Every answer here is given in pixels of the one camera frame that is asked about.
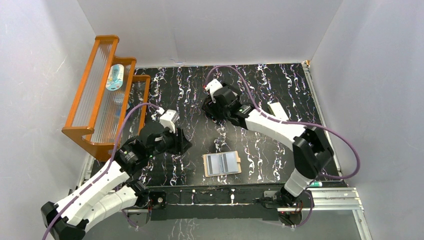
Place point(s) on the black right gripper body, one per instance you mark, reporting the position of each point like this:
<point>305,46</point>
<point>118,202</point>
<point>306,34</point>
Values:
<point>221,114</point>

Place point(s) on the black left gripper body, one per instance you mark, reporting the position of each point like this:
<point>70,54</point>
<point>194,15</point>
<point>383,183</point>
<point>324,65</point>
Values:
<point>180,141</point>

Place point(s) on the tan blue card holder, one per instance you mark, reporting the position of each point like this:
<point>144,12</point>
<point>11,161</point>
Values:
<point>222,174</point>

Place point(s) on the white magnetic stripe card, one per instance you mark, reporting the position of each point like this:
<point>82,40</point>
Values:
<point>229,162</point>

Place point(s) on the black plastic card bin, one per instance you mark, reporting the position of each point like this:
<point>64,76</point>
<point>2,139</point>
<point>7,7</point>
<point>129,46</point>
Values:
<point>212,110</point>

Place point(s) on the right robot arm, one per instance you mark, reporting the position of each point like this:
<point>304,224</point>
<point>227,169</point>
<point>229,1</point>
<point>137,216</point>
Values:
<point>309,145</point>

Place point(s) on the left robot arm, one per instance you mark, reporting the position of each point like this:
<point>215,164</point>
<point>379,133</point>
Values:
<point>113,188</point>

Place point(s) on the white cardboard box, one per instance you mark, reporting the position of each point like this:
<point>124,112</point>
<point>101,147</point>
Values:
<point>277,110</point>

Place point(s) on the blue items on rack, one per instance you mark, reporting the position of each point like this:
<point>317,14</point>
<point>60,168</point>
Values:
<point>119,102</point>

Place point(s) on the orange wooden tiered rack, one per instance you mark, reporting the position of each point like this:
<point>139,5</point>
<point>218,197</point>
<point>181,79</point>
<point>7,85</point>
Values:
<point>91,122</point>

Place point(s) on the blue white blister pack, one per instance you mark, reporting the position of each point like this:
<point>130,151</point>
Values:
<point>115,77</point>

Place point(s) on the white green marker pen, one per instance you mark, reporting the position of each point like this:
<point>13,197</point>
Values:
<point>316,184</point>

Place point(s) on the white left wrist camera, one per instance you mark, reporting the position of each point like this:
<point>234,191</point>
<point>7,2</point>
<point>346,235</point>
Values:
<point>169,119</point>

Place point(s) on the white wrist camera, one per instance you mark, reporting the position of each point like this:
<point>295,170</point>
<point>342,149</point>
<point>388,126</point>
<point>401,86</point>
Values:
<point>212,87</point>
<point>169,119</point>

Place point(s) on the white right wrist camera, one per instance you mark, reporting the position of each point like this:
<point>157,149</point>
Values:
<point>212,87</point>

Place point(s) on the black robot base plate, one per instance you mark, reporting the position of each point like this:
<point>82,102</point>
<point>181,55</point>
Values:
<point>241,201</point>

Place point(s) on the aluminium frame rail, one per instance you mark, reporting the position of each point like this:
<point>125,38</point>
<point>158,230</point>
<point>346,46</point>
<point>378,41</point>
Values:
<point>336,199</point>

